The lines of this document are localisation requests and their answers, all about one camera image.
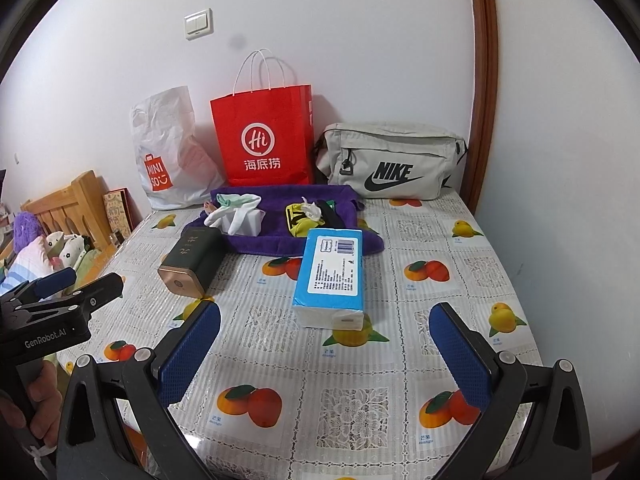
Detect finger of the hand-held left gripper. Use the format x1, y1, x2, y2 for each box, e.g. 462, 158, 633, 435
10, 268, 77, 301
52, 272, 125, 320

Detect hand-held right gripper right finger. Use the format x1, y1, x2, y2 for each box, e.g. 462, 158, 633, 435
429, 302, 593, 480

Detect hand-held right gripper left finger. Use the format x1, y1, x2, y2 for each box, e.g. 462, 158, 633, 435
57, 300, 223, 480

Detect white sock with mint cuff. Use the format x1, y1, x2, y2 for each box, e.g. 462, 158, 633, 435
202, 192, 263, 228

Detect yellow bag with black straps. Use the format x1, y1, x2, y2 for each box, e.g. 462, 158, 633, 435
284, 199, 358, 238

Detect person's left hand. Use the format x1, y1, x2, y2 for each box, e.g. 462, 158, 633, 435
0, 360, 65, 455

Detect white spotted plush toy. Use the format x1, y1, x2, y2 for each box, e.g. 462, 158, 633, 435
45, 231, 96, 271

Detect wooden nightstand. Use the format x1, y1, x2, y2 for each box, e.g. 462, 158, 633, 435
85, 232, 146, 273

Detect purple plush toy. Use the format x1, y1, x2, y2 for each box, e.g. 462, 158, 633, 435
12, 211, 46, 253

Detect wooden headboard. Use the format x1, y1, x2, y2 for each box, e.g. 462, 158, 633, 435
20, 170, 113, 251

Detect framed picture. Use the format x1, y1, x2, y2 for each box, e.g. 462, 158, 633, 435
102, 187, 136, 241

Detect dark green tea box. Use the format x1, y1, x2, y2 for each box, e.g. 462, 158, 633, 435
157, 226, 226, 297

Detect fruit print lace tablecloth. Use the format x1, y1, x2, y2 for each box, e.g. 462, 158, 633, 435
55, 192, 543, 480

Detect purple towel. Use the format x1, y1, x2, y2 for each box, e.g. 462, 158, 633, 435
192, 185, 385, 257

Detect white plastic shopping bag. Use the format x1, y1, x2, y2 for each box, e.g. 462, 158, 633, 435
130, 86, 228, 211

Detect blue tissue pack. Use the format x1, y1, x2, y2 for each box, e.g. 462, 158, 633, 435
291, 228, 367, 332

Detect grey waist bag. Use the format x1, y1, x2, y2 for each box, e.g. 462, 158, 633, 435
314, 122, 470, 202

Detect red paper shopping bag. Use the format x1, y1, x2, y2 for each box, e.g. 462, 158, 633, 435
209, 49, 316, 188

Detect brown wooden door frame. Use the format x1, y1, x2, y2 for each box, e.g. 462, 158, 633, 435
457, 0, 502, 211

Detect white wall light switch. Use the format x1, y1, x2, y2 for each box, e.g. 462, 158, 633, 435
183, 8, 216, 41

